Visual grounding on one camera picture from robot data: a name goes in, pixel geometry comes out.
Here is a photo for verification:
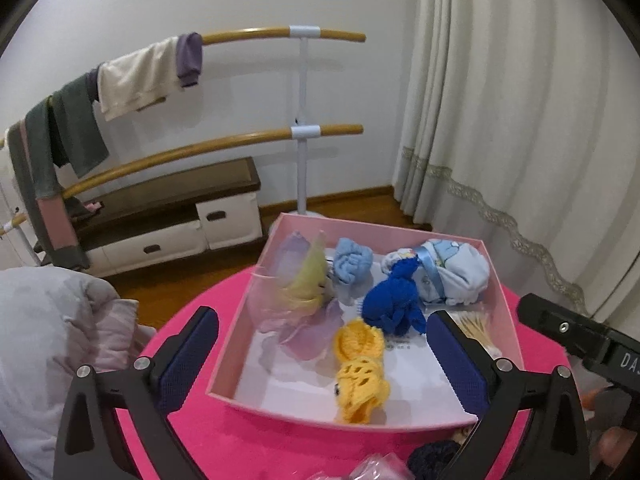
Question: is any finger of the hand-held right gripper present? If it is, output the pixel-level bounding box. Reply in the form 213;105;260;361
516;293;615;361

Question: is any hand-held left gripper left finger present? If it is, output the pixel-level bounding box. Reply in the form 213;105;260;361
52;306;220;480

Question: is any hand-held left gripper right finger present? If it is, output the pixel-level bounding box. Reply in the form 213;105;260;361
426;310;592;480

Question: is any pack of cotton swabs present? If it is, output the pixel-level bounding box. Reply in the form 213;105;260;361
446;310;504;356

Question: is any pink shallow box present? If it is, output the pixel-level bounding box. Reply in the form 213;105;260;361
205;212;525;434

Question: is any royal blue crochet toy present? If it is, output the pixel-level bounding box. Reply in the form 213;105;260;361
360;258;429;336

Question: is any light blue printed baby cloth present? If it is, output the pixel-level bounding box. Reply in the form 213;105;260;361
382;239;491;307

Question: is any yellow crochet toy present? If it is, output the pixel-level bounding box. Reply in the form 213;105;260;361
332;317;391;424

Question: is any purple yellow organza scrunchie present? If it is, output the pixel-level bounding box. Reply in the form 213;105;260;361
249;230;346;361

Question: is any person's right hand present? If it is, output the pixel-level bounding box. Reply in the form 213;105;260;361
581;386;632;467

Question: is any lilac quilt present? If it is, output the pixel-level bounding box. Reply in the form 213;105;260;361
91;297;159;374

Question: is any dark navy knit item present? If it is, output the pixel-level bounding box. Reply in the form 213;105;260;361
405;439;464;480

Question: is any round table with pink cloth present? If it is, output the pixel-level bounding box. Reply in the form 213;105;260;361
112;260;577;480

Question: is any grey duvet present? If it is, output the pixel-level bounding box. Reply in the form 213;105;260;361
0;266;128;480

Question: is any low cabinet with dark top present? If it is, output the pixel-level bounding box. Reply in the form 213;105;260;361
36;156;264;279

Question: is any pink and grey garment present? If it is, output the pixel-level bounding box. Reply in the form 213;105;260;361
7;119;91;272

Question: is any cream pleated curtain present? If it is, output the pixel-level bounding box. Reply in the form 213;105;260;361
392;0;640;332

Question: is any cream garment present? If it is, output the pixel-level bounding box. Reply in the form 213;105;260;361
96;37;184;122

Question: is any purple garment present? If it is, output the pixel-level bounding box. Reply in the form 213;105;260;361
175;32;204;89

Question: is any white barre post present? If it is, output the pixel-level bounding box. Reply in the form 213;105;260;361
0;180;42;267
289;24;327;219

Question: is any short curved wooden barre rail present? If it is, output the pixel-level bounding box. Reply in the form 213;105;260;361
0;123;365;237

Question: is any long curved wooden barre rail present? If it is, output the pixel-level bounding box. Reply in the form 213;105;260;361
0;25;367;150

